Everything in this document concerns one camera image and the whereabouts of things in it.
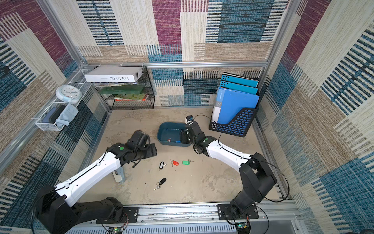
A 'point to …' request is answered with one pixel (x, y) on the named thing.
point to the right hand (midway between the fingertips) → (183, 131)
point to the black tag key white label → (161, 165)
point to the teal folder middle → (238, 87)
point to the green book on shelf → (125, 89)
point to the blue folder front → (230, 103)
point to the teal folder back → (243, 80)
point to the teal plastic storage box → (168, 133)
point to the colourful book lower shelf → (131, 97)
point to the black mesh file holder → (238, 126)
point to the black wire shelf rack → (149, 104)
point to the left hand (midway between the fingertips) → (151, 151)
